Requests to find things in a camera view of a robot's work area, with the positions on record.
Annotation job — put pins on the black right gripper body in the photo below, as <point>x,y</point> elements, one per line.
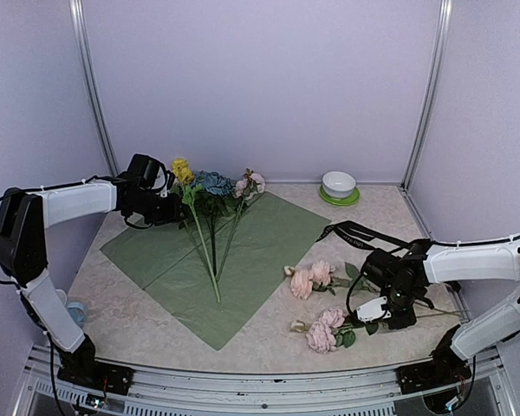
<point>400,298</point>

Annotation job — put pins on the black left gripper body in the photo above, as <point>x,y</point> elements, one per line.
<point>156,211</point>

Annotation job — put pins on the yellow fake flower stem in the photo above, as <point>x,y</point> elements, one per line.
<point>184,176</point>

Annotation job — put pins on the black printed ribbon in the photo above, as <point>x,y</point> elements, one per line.
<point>359,236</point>

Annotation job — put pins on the blue fake flower stem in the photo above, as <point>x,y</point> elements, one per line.
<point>213,202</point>

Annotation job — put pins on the pink rose stem bunch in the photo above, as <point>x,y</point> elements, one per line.
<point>334,329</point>

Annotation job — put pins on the small pink bud stem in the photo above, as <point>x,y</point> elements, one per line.
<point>247,188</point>

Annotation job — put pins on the green pink wrapping paper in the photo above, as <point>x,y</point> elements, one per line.
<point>166,262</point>

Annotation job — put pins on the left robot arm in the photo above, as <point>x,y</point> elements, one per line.
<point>25,216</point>

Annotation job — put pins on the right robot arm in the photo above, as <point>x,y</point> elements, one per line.
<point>474,261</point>

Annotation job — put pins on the green plate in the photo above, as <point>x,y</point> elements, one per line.
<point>352,199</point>

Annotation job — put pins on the white ceramic bowl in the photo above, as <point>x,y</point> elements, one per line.
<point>338,184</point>

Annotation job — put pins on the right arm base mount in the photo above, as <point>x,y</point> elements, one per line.
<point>437,372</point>

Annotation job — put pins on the aluminium front rail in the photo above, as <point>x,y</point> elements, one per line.
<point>162,391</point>

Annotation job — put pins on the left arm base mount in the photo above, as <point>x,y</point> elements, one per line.
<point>106,377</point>

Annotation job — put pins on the aluminium frame post left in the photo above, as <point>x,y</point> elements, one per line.
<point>81,36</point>

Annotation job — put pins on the aluminium frame post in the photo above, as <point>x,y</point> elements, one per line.
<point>438,55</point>
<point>81,36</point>

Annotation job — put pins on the aluminium frame post right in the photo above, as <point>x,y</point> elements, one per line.
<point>438,55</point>

